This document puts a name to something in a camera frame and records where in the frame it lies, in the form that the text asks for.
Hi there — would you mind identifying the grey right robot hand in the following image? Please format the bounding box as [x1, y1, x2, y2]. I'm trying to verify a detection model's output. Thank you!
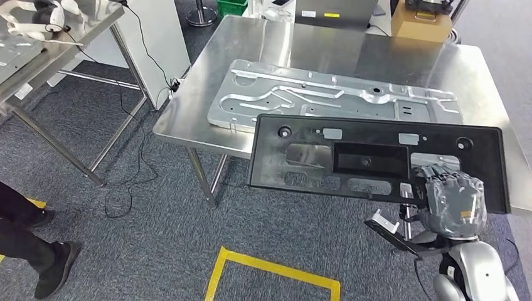
[415, 163, 488, 241]

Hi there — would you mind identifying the black plastic panel part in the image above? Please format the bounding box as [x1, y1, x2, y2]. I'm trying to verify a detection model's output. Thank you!
[247, 114, 511, 215]

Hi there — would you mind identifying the stainless steel workbench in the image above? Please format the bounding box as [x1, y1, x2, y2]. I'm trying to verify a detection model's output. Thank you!
[152, 14, 532, 217]

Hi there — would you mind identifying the silver stamped metal plate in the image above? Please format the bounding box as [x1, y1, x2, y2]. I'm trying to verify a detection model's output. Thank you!
[206, 58, 465, 135]

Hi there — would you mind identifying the brown cardboard box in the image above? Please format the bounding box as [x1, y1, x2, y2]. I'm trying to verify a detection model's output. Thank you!
[390, 0, 454, 44]

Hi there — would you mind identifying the white desk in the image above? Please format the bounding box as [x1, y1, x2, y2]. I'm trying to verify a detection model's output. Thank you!
[243, 0, 400, 38]

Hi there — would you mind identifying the yellow floor tape outline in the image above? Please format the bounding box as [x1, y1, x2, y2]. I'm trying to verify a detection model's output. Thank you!
[203, 246, 342, 301]

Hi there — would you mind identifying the black handheld controller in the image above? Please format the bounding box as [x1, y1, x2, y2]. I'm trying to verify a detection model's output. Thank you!
[404, 0, 455, 16]

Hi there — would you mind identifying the grey laptop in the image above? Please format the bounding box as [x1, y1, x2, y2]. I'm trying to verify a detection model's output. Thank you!
[294, 0, 380, 31]

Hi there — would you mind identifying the green plastic crate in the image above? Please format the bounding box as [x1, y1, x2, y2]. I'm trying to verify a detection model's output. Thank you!
[216, 0, 249, 20]

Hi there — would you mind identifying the white power strip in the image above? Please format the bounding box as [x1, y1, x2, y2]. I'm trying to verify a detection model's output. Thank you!
[167, 77, 186, 100]

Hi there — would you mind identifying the steel side table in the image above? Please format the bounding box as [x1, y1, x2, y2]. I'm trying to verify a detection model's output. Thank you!
[0, 0, 151, 187]

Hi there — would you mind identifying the person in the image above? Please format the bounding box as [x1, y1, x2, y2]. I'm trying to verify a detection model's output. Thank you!
[0, 181, 83, 301]

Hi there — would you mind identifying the white VR headset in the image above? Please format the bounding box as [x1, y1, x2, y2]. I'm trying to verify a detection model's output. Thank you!
[0, 0, 67, 43]

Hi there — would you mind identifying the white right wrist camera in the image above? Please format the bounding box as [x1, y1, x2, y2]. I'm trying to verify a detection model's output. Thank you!
[364, 209, 452, 259]

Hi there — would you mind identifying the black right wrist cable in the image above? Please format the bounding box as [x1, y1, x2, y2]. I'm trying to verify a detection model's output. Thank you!
[413, 256, 435, 301]

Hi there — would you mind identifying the chrome stanchion post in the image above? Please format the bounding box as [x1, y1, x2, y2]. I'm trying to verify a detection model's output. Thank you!
[186, 0, 218, 27]

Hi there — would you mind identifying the black floor cable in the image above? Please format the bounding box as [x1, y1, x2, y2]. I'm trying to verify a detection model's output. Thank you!
[103, 81, 161, 219]

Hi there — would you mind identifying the black adapter cable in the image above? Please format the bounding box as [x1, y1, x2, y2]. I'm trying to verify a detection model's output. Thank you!
[120, 2, 174, 89]

